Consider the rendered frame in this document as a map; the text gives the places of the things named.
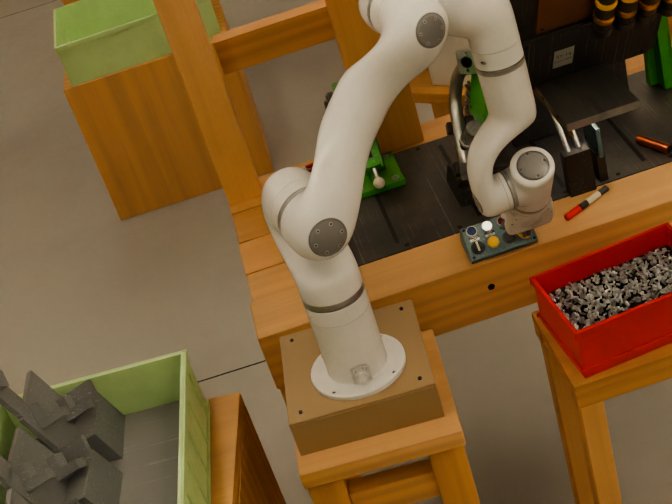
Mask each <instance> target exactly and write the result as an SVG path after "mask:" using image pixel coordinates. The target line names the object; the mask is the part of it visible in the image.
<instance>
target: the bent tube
mask: <svg viewBox="0 0 672 504"><path fill-rule="evenodd" d="M464 54H466V55H464ZM456 59H457V66H456V67H455V69H454V71H453V73H452V75H451V79H450V86H449V108H450V117H451V122H452V127H453V133H454V138H455V143H456V149H457V154H458V159H459V163H466V162H467V156H468V152H469V149H468V150H462V149H461V148H460V143H459V138H460V136H461V135H462V134H463V133H464V131H465V130H466V129H465V128H466V126H465V121H464V115H463V108H462V87H463V81H464V78H465V76H466V75H472V74H477V71H476V68H475V64H474V61H473V57H472V53H471V50H466V51H456Z"/></svg>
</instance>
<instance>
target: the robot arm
mask: <svg viewBox="0 0 672 504"><path fill-rule="evenodd" d="M358 4H359V11H360V14H361V16H362V18H363V20H364V21H365V23H366V24H367V25H368V26H369V27H370V28H372V29H373V30H374V31H376V32H377V33H379V34H380V35H381V36H380V38H379V41H378V42H377V44H376V45H375V46H374V47H373V48H372V49H371V50H370V51H369V52H368V53H367V54H366V55H365V56H364V57H363V58H362V59H360V60H359V61H358V62H356V63H355V64H354V65H352V66H351V67H350V68H349V69H348V70H347V71H346V72H345V73H344V75H343V76H342V77H341V79H340V81H339V82H338V84H337V86H336V88H335V90H334V93H333V95H332V97H331V99H330V101H329V103H328V106H327V108H326V110H325V113H324V116H323V118H322V121H321V124H320V128H319V132H318V137H317V143H316V150H315V157H314V162H313V167H312V171H311V172H309V171H307V170H305V169H302V168H298V167H287V168H283V169H280V170H278V171H277V172H275V173H274V174H272V175H271V176H270V177H269V178H268V179H267V181H266V182H265V184H264V187H263V190H262V195H261V204H262V210H263V214H264V218H265V221H266V223H267V226H268V228H269V230H270V232H271V235H272V237H273V239H274V241H275V243H276V245H277V247H278V249H279V251H280V253H281V255H282V257H283V259H284V261H285V263H286V265H287V267H288V269H289V271H290V272H291V274H292V276H293V279H294V281H295V283H296V285H297V288H298V291H299V294H300V296H301V299H302V302H303V305H304V308H305V310H306V313H307V316H308V319H309V321H310V324H311V327H312V330H313V333H314V335H315V338H316V341H317V344H318V347H319V349H320V352H321V354H320V355H319V356H318V358H317V359H316V361H315V362H314V364H313V366H312V369H311V380H312V383H313V385H314V388H315V389H316V390H317V391H318V393H320V394H321V395H323V396H325V397H327V398H329V399H333V400H341V401H350V400H358V399H362V398H366V397H369V396H372V395H374V394H377V393H378V392H380V391H382V390H384V389H385V388H387V387H388V386H390V385H391V384H392V383H393V382H394V381H395V380H396V379H397V378H398V377H399V376H400V374H401V373H402V371H403V369H404V367H405V364H406V354H405V351H404V348H403V346H402V344H401V343H400V342H399V341H398V340H396V339H395V338H393V337H391V336H388V335H385V334H380V332H379V328H378V325H377V322H376V319H375V316H374V313H373V310H372V307H371V304H370V300H369V297H368V294H367V291H366V288H365V285H364V282H363V279H362V276H361V273H360V270H359V267H358V264H357V262H356V259H355V257H354V255H353V253H352V251H351V249H350V247H349V245H348V243H349V241H350V239H351V237H352V235H353V232H354V229H355V226H356V222H357V218H358V213H359V208H360V203H361V197H362V190H363V183H364V177H365V171H366V166H367V162H368V158H369V154H370V151H371V148H372V145H373V142H374V140H375V137H376V135H377V133H378V131H379V129H380V127H381V125H382V123H383V121H384V118H385V116H386V114H387V112H388V110H389V108H390V107H391V105H392V103H393V101H394V100H395V98H396V97H397V96H398V94H399V93H400V92H401V91H402V89H403V88H404V87H405V86H406V85H407V84H408V83H409V82H411V81H412V80H413V79H414V78H415V77H417V76H418V75H419V74H420V73H422V72H423V71H424V70H425V69H427V68H428V67H429V66H430V65H431V64H432V63H433V62H434V60H435V59H436V58H437V56H438V55H439V53H440V51H441V50H442V48H443V46H444V43H445V41H446V38H447V35H449V36H455V37H462V38H466V39H468V42H469V46H470V49H471V53H472V57H473V61H474V64H475V68H476V71H477V75H478V78H479V82H480V85H481V89H482V92H483V96H484V99H485V103H486V107H487V110H488V116H487V118H486V120H485V121H484V123H483V124H482V126H481V127H480V129H479V130H478V132H477V133H476V135H475V137H474V139H473V141H472V143H471V145H470V148H469V152H468V156H467V175H468V180H469V184H470V188H471V191H472V196H473V198H474V201H475V205H476V206H477V208H478V210H479V211H480V213H481V214H482V215H484V216H486V217H493V216H497V215H500V214H501V218H503V219H504V220H503V221H502V223H501V227H502V230H506V231H507V233H508V234H509V235H515V234H518V233H519V234H521V233H522V235H523V238H525V237H526V236H531V230H533V228H536V227H539V226H542V225H545V224H547V223H549V222H551V221H552V219H553V217H554V209H553V201H552V198H551V190H552V184H553V178H554V172H555V163H554V160H553V158H552V156H551V155H550V154H549V153H548V152H547V151H545V150H544V149H542V148H539V147H525V148H523V149H521V150H519V151H518V152H516V153H515V155H514V156H513V157H512V159H511V162H510V166H509V167H508V168H506V169H505V170H503V171H501V172H498V173H496V174H493V166H494V163H495V161H496V159H497V157H498V155H499V153H500V152H501V151H502V150H503V148H504V147H505V146H506V145H507V144H508V143H509V142H510V141H511V140H513V139H514V138H515V137H516V136H517V135H519V134H520V133H521V132H523V131H524V130H525V129H526V128H528V127H529V126H530V125H531V124H532V123H533V122H534V120H535V118H536V114H537V110H536V103H535V99H534V95H533V90H532V86H531V82H530V77H529V73H528V69H527V64H526V60H525V56H524V52H523V48H522V44H521V40H520V35H519V31H518V27H517V23H516V19H515V15H514V11H513V8H512V5H511V3H510V0H359V2H358Z"/></svg>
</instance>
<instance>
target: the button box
mask: <svg viewBox="0 0 672 504"><path fill-rule="evenodd" d="M499 217H501V216H499ZM499 217H496V218H493V219H490V220H487V221H484V222H490V223H491V225H492V227H491V229H490V230H484V229H483V227H482V225H483V223H484V222H481V223H478V224H475V225H472V226H469V227H474V228H475V229H476V233H475V234H474V235H469V234H468V233H467V229H468V228H469V227H466V228H463V229H461V230H460V241H461V243H462V246H463V248H464V250H465V252H466V254H467V256H468V257H469V259H470V261H471V263H472V264H474V263H477V262H480V261H483V260H486V259H489V258H492V257H495V256H498V255H501V254H503V253H506V252H509V251H512V250H515V249H518V248H521V247H524V246H527V245H530V244H533V243H536V242H538V237H537V235H536V232H535V230H534V228H533V230H531V236H529V237H527V238H522V237H520V236H519V235H518V234H515V238H514V240H513V241H512V242H506V241H505V240H504V238H503V235H504V233H505V232H506V230H502V227H501V225H500V224H499V223H498V218H499ZM491 236H496V237H497V238H498V239H499V245H498V246H497V247H490V246H489V245H488V239H489V238H490V237H491ZM475 241H481V242H482V243H483V244H484V250H483V251H482V252H481V253H475V252H474V251H473V250H472V244H473V243H474V242H475Z"/></svg>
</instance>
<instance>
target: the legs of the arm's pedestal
mask: <svg viewBox="0 0 672 504"><path fill-rule="evenodd" d="M308 491H309V494H310V496H311V499H312V501H313V504H411V503H415V502H418V501H422V500H426V499H429V498H433V497H437V496H440V494H441V498H442V501H443V504H480V500H479V497H478V493H477V490H476V486H475V483H474V479H473V476H472V472H471V468H470V465H469V461H468V458H467V454H466V451H465V447H464V446H461V447H457V448H453V449H450V450H446V451H442V452H439V453H435V454H432V455H429V458H428V459H424V460H420V461H417V462H413V463H410V464H406V465H402V466H399V467H395V468H391V469H388V470H384V471H381V472H377V473H373V474H370V475H366V476H362V477H361V475H360V474H359V475H355V476H352V477H348V478H345V479H341V480H337V481H334V482H330V483H326V484H323V485H319V486H316V487H312V488H308Z"/></svg>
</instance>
